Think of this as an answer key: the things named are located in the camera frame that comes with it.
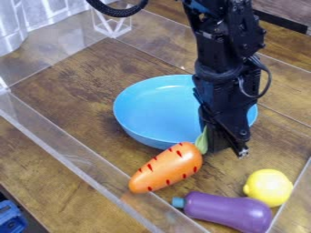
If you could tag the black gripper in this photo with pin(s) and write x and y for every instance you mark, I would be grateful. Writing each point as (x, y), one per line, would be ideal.
(227, 95)

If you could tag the orange toy carrot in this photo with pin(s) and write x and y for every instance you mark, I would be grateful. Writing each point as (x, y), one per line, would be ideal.
(170, 167)

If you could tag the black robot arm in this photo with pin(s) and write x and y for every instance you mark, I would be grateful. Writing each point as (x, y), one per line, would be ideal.
(228, 33)

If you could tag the blue round tray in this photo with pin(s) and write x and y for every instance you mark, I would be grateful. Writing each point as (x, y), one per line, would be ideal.
(156, 111)

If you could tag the yellow toy lemon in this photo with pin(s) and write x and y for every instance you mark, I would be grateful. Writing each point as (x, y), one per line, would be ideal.
(269, 186)

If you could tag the purple toy eggplant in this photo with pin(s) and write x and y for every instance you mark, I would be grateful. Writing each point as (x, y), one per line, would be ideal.
(245, 214)

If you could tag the dark baseboard strip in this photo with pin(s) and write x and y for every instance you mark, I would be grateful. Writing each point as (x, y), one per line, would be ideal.
(277, 20)

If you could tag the blue plastic object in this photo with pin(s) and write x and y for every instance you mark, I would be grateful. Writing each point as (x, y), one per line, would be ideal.
(12, 220)

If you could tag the white grid curtain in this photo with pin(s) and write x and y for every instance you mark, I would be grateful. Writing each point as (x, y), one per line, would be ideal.
(22, 16)

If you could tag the clear acrylic enclosure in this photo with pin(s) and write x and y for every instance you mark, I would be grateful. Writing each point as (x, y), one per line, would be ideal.
(66, 155)

